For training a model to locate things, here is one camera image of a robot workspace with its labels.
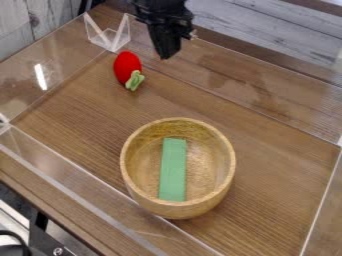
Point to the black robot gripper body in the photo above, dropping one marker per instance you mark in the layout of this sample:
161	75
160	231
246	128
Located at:
167	12

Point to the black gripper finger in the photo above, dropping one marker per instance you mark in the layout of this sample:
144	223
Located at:
167	38

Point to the red plush strawberry toy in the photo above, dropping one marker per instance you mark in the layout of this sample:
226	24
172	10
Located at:
127	69

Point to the green rectangular block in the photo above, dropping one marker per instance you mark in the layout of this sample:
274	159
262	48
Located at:
172	170

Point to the clear acrylic tray walls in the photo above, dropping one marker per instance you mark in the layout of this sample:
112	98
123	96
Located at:
67	115

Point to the round wooden bowl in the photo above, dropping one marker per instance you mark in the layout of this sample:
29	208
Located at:
210	168

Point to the black table leg clamp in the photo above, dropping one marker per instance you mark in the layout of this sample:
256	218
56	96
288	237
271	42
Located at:
43	244

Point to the clear acrylic corner bracket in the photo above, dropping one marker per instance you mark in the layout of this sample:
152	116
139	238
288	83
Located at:
109	39

